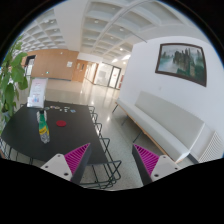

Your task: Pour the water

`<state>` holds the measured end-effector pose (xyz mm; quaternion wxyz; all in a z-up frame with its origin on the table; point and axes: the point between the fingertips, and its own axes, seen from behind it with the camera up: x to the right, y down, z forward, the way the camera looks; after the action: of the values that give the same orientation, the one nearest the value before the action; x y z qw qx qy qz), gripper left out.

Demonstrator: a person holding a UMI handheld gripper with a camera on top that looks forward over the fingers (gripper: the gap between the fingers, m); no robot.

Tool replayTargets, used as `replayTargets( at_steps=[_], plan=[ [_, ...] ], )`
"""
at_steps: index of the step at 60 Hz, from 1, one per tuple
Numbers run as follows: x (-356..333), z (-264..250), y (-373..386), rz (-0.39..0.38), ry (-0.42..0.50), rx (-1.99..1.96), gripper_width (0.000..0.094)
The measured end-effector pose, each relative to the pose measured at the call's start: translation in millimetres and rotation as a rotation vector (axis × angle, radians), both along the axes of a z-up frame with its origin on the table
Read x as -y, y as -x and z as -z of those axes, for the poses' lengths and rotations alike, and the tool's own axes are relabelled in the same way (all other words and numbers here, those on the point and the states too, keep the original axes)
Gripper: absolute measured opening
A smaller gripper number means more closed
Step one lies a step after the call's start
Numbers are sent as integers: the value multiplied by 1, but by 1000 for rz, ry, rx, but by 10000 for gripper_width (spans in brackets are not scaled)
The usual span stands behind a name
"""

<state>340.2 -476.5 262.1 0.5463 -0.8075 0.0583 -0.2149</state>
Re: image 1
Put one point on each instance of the white standing sign board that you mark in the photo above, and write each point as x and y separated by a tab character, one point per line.
36	96

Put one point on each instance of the red round coaster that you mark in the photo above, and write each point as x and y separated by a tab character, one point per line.
61	123

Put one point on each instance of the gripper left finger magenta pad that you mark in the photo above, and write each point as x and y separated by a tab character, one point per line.
70	166

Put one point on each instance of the green leafy plant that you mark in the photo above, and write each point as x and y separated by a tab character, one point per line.
12	79

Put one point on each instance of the small items on table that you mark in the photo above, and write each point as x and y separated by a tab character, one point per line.
65	109

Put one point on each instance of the white wall radiator grille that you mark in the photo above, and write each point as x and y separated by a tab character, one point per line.
214	150

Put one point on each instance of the framed landscape painting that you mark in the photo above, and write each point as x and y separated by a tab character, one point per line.
182	60

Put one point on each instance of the white wall bench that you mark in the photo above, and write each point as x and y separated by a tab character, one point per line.
174	129

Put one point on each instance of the black wire-frame table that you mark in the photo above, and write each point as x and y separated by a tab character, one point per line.
22	134

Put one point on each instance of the clear plastic water bottle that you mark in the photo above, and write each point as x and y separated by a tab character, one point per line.
44	131

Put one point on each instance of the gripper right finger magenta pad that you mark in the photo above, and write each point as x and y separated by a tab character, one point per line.
152	167

